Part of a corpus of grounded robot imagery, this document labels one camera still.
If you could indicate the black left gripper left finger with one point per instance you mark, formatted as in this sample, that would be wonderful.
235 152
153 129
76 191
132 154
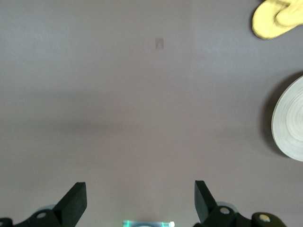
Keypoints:
59 215

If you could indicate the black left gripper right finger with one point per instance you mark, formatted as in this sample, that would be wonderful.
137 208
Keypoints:
213 217

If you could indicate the round wooden plate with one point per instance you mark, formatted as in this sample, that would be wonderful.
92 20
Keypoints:
291 123

